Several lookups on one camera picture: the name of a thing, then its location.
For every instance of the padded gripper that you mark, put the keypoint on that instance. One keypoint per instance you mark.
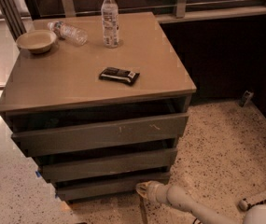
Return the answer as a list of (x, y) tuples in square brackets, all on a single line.
[(154, 190)]

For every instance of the drawer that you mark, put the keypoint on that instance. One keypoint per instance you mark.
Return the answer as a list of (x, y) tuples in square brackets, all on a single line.
[(95, 189), (112, 165), (103, 134)]

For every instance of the robot base leg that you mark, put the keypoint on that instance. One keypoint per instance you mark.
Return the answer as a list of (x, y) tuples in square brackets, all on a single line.
[(248, 202)]

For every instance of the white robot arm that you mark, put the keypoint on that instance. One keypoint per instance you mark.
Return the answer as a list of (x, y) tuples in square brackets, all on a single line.
[(179, 199)]

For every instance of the brown drawer cabinet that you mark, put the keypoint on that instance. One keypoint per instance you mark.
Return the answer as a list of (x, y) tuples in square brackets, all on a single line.
[(62, 88)]

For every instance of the blue tape piece upper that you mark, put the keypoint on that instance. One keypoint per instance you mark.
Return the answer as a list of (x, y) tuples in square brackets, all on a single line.
[(37, 174)]

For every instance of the black snack packet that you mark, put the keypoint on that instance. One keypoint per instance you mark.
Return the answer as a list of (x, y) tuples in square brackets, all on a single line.
[(119, 75)]

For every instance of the lying clear water bottle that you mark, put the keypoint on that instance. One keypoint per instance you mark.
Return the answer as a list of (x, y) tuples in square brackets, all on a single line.
[(68, 32)]

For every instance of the beige bowl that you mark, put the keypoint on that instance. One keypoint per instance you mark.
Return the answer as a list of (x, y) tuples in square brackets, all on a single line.
[(37, 41)]

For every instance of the upright clear water bottle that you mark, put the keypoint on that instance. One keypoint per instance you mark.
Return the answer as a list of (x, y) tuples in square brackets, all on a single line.
[(110, 22)]

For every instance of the metal railing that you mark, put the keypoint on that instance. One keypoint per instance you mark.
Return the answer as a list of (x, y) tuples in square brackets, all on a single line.
[(157, 0)]

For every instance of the small metal floor bracket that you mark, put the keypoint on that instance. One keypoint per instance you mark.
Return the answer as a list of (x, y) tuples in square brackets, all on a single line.
[(247, 96)]

